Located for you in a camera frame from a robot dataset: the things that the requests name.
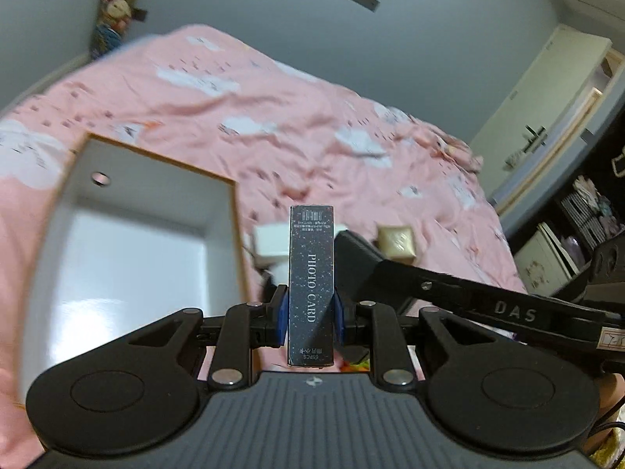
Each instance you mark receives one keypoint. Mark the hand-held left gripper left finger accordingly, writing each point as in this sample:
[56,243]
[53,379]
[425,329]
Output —
[280,317]

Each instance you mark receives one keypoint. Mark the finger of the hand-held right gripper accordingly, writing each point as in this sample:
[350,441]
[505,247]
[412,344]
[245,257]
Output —
[361,268]

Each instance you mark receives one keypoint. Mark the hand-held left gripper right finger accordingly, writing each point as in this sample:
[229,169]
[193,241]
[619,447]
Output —
[339,320]

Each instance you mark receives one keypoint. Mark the black photo card box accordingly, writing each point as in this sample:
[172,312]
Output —
[311,283]

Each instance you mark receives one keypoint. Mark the orange storage box white inside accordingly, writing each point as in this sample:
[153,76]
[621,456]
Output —
[132,254]

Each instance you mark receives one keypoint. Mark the person's right forearm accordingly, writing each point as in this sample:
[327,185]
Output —
[614,400]

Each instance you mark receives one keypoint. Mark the small gold box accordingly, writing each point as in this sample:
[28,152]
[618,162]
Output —
[398,243]

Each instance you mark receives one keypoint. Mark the white cabinet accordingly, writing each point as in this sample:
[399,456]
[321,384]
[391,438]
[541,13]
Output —
[547,261]

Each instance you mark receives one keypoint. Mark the small white box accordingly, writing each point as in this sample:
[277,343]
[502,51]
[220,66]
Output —
[271,244]

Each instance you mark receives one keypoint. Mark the dark shelf with items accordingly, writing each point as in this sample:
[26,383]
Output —
[593,205]

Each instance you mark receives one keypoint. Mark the pink printed bed sheet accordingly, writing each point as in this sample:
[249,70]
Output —
[302,122]

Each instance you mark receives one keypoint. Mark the white door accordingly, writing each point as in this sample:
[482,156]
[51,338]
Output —
[542,102]

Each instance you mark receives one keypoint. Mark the pile of plush toys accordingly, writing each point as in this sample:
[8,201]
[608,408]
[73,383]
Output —
[117,10]

